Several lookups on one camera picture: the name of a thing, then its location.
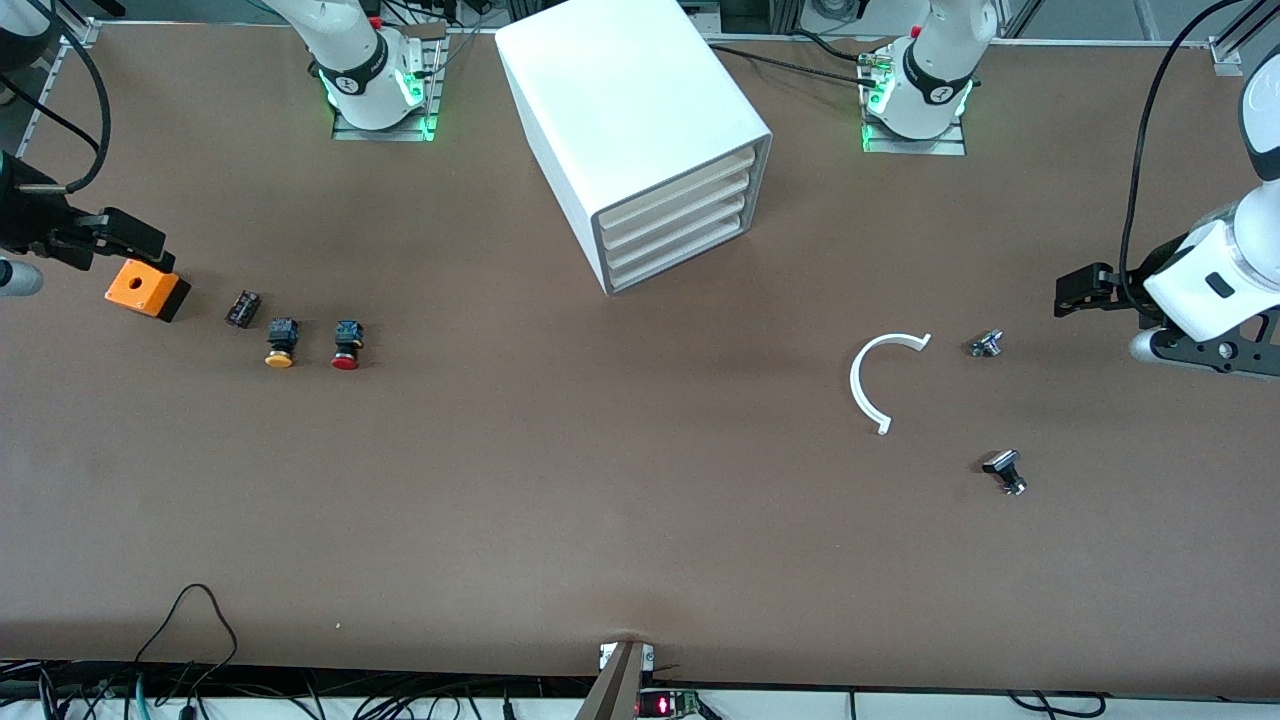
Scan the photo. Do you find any yellow push button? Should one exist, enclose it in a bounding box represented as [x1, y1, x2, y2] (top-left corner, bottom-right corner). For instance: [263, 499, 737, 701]
[264, 317, 301, 370]

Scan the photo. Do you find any orange box black base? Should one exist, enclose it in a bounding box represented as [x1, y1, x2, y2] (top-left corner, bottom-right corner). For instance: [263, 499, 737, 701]
[105, 258, 191, 323]

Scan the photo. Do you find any white curved plastic arc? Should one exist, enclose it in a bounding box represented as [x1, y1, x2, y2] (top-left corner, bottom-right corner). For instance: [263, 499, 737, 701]
[849, 332, 933, 437]

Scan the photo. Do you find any black box red display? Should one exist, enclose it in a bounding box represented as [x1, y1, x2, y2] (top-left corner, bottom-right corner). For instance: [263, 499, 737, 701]
[637, 688, 701, 719]

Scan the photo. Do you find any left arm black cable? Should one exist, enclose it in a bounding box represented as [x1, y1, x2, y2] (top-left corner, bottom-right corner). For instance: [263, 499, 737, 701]
[1120, 0, 1246, 301]

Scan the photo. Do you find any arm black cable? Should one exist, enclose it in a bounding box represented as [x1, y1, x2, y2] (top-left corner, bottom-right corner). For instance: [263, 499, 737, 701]
[22, 0, 111, 196]
[1120, 0, 1246, 301]

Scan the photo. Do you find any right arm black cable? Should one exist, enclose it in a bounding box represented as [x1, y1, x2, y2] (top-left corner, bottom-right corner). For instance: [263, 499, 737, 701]
[22, 0, 111, 196]

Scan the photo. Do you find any aluminium arm base plate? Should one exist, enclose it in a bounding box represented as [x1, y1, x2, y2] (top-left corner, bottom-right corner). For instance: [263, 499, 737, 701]
[862, 45, 968, 156]
[332, 25, 448, 142]

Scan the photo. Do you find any black cable loop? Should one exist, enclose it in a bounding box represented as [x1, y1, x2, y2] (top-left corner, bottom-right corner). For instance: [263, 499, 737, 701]
[135, 584, 239, 691]

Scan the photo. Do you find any black base power cable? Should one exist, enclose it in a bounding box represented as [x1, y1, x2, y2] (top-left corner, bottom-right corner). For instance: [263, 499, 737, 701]
[712, 30, 881, 81]

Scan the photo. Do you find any black cable bundle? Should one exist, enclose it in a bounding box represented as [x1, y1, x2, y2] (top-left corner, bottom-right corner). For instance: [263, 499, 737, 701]
[0, 655, 601, 720]

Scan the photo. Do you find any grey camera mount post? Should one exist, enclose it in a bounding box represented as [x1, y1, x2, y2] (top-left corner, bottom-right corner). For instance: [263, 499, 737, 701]
[575, 640, 656, 720]

